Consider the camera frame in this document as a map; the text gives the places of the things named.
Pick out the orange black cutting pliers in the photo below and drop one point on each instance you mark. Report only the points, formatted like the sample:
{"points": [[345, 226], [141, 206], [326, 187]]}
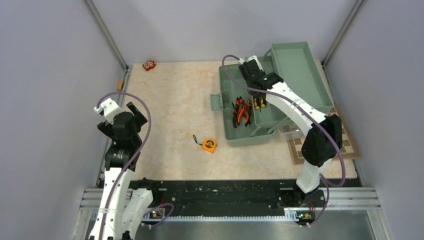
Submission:
{"points": [[245, 111]]}

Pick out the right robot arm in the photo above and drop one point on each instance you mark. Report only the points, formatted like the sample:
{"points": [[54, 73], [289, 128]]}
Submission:
{"points": [[323, 133]]}

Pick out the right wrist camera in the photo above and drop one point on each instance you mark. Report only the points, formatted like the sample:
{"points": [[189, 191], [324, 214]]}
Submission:
{"points": [[251, 58]]}

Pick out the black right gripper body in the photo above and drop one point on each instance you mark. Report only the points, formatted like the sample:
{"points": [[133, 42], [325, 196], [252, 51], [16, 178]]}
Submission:
{"points": [[251, 93]]}

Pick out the wooden block left rail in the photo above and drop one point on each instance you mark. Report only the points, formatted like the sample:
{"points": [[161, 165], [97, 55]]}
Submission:
{"points": [[120, 85]]}

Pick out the black yellow screwdriver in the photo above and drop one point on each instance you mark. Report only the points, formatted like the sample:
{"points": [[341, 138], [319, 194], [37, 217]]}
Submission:
{"points": [[261, 103], [256, 103]]}

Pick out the orange tape measure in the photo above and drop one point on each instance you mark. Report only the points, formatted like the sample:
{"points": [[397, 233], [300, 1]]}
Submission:
{"points": [[208, 145]]}

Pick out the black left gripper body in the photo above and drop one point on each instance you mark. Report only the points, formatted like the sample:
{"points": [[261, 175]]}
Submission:
{"points": [[140, 120]]}

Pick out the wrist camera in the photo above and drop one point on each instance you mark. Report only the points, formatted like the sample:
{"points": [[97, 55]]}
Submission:
{"points": [[251, 58], [109, 109]]}

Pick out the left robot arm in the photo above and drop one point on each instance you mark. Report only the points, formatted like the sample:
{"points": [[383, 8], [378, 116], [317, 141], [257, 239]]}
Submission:
{"points": [[115, 219]]}

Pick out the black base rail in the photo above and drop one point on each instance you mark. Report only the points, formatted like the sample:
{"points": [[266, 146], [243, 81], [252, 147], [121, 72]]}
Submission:
{"points": [[229, 198]]}

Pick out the red owl toy block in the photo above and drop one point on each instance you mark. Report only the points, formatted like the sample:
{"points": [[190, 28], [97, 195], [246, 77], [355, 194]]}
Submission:
{"points": [[149, 65]]}

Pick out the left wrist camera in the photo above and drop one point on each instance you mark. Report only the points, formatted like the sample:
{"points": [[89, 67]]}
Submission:
{"points": [[109, 109]]}

